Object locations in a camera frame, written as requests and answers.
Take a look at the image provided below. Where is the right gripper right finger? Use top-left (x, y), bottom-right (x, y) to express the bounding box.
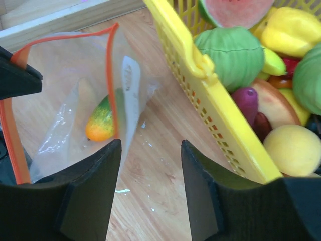
top-left (181, 140), bottom-right (320, 240)

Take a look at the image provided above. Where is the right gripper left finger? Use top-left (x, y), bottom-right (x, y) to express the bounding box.
top-left (1, 139), bottom-right (122, 240)

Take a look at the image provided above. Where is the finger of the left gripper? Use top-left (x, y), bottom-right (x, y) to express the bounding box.
top-left (0, 47), bottom-right (43, 100)

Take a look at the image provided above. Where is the clear zip top bag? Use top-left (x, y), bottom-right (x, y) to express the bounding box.
top-left (1, 23), bottom-right (158, 185)

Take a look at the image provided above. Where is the green orange mango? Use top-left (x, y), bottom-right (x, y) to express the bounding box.
top-left (85, 88), bottom-right (126, 142)

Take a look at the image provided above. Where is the peach fruit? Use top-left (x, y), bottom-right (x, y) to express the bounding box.
top-left (263, 125), bottom-right (320, 177)

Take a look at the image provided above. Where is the purple sweet potato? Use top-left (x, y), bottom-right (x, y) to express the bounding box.
top-left (231, 87), bottom-right (258, 126)

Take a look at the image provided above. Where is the green cabbage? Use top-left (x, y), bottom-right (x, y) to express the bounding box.
top-left (292, 43), bottom-right (320, 115)

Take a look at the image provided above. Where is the yellow banana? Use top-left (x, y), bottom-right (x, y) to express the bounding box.
top-left (257, 46), bottom-right (286, 80)

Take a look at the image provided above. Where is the green guava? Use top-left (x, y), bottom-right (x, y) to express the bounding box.
top-left (194, 27), bottom-right (265, 93)

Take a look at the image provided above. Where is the yellow plastic basket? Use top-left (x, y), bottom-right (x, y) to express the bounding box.
top-left (146, 1), bottom-right (320, 183)

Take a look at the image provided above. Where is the yellow bell pepper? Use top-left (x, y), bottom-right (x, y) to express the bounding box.
top-left (250, 7), bottom-right (320, 58)

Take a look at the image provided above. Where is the watermelon slice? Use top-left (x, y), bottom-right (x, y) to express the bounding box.
top-left (198, 0), bottom-right (274, 29)

